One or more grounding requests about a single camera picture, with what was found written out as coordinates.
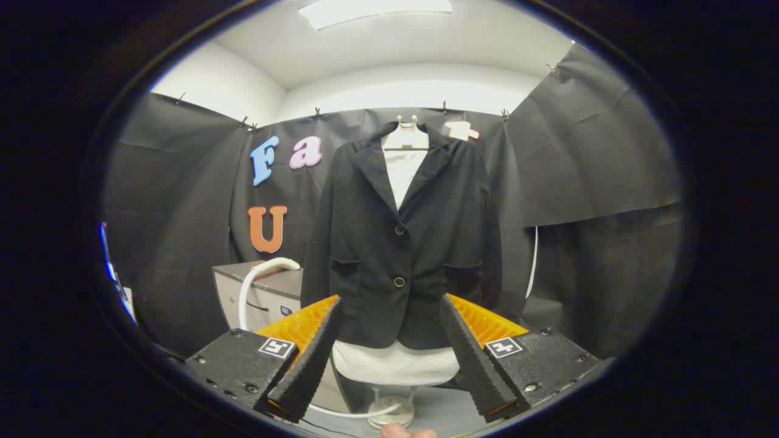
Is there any white mannequin stand base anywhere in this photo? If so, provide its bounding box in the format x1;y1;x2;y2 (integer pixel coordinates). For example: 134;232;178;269
367;384;418;429

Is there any white garment steamer handle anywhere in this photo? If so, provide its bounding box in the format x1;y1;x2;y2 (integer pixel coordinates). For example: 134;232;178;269
238;257;301;332

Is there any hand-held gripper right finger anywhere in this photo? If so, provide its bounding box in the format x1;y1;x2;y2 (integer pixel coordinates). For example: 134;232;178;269
439;293;615;424

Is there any thin white cable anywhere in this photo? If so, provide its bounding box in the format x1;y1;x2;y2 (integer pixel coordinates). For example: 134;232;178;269
526;226;540;299

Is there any white ceiling light panel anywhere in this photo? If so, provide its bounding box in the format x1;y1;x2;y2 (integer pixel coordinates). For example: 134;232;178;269
298;0;453;30

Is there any black backdrop cloth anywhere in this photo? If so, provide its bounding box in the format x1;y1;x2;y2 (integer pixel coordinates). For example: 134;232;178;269
100;44;683;360

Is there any beige plastic hanger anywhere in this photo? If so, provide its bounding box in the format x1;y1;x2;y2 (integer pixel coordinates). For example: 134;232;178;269
382;115;430;151

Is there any white mannequin torso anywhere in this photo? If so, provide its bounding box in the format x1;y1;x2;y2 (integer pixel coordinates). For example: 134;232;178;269
332;146;461;386

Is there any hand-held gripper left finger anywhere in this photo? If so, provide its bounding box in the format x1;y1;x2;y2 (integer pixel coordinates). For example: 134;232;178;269
184;295;343;424

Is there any black blazer jacket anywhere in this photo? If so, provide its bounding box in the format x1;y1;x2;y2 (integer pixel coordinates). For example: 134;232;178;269
301;122;503;350

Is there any grey white cabinet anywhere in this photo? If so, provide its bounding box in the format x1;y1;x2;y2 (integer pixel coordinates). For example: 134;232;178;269
212;262;305;333

